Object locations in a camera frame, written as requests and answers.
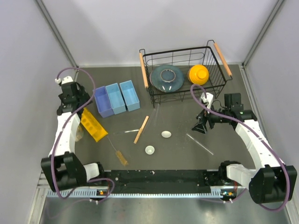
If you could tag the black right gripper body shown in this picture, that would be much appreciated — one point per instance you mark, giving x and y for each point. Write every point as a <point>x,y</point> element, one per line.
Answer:
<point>213,117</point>

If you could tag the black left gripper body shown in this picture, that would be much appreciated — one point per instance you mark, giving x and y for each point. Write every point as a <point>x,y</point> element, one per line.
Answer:
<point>83,95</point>

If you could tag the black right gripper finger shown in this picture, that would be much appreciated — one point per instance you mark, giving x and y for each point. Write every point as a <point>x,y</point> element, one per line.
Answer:
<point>201,117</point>
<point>201,128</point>

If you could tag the long glass test tube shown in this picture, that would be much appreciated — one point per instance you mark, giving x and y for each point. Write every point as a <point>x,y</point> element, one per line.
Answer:
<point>200,144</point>

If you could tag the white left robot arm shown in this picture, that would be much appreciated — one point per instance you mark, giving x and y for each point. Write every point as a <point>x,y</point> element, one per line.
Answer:
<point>62,164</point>

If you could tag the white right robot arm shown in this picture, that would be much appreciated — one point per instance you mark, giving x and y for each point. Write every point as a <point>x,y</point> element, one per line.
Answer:
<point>272,180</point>

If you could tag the purple plastic bin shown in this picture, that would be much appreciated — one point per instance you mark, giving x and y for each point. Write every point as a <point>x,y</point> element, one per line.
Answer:
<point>103,102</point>

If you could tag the white oval dish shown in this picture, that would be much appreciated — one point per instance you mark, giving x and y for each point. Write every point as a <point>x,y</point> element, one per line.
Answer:
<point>166,134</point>

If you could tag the beige ceramic mug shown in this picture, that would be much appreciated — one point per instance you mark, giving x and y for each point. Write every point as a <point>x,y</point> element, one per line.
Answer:
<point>79,133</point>

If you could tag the yellow test tube rack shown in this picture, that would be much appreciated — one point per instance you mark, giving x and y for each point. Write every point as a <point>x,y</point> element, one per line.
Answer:
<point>93,127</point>

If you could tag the light blue middle bin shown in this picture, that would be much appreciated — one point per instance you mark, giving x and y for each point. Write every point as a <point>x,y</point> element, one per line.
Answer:
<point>116,99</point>

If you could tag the light blue bin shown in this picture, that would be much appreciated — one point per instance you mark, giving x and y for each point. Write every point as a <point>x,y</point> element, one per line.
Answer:
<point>130,96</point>
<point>116,99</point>

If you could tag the yellow ribbed bowl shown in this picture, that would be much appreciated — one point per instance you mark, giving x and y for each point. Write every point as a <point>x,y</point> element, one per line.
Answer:
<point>198,74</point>

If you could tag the dark blue ceramic plate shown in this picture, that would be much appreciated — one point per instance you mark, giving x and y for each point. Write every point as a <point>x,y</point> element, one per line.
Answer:
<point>167,78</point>

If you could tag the light blue right bin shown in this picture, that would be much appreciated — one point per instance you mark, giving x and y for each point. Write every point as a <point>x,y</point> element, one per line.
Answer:
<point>130,96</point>

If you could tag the wooden test tube clamp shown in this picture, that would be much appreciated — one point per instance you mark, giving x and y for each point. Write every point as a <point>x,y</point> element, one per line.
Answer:
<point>141,129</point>

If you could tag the test tube brush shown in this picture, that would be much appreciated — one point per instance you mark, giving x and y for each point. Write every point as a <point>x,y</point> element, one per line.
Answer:
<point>119,155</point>

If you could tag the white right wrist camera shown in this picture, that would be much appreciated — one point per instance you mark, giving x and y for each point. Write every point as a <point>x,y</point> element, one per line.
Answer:
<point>207,99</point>

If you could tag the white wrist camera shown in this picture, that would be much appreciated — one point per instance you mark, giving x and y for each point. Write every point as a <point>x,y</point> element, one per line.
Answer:
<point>67,79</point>
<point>207,99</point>

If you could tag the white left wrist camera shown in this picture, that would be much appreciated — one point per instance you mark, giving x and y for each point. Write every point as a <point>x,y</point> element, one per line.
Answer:
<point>67,79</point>

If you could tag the black wire basket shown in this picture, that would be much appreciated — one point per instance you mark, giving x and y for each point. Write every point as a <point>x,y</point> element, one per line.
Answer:
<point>210,56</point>

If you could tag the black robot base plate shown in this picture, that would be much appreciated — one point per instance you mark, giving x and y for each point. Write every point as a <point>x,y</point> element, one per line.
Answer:
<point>166,181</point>

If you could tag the grey slotted cable duct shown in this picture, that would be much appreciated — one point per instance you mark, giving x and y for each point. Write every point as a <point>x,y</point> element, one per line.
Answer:
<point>96,192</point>

